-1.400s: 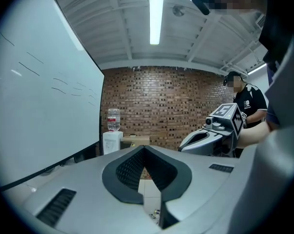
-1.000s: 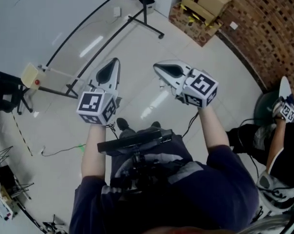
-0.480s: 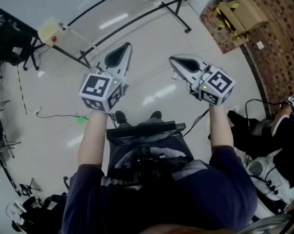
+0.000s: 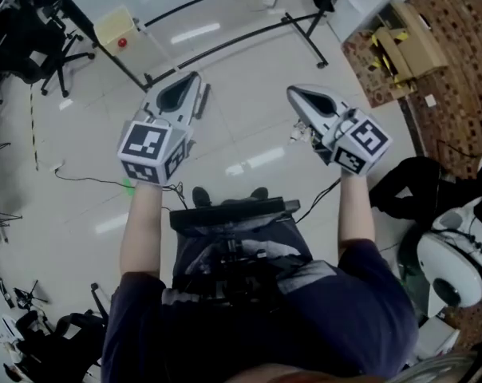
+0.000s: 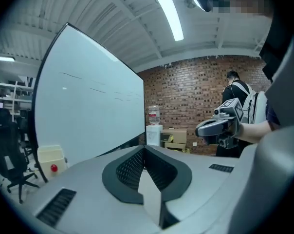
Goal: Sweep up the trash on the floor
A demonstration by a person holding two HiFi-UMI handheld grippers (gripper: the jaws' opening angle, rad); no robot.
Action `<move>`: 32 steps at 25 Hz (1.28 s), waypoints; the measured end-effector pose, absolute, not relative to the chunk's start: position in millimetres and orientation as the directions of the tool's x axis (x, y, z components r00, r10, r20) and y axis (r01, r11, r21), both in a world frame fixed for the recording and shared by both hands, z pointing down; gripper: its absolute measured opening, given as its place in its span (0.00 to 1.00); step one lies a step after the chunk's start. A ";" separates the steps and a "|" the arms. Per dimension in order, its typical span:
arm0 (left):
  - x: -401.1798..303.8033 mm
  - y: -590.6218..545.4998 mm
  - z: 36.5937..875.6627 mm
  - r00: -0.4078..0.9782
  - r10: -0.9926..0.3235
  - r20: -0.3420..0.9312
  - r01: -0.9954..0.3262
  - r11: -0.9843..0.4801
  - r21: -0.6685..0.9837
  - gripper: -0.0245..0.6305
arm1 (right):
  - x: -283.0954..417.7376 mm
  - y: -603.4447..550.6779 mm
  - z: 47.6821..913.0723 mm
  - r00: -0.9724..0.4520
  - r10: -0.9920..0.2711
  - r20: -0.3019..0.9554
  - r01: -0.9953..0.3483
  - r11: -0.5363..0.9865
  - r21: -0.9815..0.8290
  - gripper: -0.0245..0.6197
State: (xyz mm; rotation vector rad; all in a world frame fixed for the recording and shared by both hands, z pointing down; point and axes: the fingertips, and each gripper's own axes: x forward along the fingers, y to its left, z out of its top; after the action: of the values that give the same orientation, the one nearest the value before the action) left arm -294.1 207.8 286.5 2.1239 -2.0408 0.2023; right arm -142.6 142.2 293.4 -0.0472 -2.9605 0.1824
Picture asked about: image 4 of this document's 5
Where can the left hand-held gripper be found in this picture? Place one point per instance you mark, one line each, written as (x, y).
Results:
(145, 142)

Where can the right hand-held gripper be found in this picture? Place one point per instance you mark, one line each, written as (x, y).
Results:
(364, 142)

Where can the person's right forearm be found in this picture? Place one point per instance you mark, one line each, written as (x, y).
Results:
(356, 214)

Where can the person's left forearm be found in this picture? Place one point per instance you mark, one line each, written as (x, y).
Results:
(141, 230)

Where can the brown printed cardboard box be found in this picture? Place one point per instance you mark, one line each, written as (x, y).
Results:
(368, 82)

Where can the beige box with red button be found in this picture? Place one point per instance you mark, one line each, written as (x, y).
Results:
(109, 26)

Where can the green floor tape mark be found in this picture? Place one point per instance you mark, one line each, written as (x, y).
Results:
(128, 186)

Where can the white floor appliance dark opening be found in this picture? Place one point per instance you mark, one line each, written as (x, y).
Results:
(322, 2)

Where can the person's left black shoe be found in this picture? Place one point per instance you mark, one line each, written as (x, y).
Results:
(201, 196)

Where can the person's black shoe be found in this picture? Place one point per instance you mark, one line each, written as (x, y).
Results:
(201, 196)
(259, 192)

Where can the person's right black shoe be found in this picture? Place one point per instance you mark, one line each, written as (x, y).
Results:
(259, 192)

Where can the white cabinet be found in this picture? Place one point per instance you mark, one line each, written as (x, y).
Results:
(368, 2)

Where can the plain cardboard box yellow tape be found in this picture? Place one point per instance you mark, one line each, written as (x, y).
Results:
(420, 42)

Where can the black chest-mounted device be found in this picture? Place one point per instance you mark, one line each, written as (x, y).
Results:
(229, 214)

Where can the striped floor tape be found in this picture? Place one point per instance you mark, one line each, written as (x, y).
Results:
(34, 134)

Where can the black office chair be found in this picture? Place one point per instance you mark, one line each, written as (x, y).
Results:
(21, 50)

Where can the person's dark shirt torso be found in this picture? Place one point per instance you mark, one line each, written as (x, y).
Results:
(305, 325)

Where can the small black tripod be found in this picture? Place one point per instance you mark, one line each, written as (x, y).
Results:
(29, 293)

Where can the black and white chair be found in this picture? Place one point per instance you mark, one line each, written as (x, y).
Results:
(65, 345)

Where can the black chest mount bracket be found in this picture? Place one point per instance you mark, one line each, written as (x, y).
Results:
(241, 253)

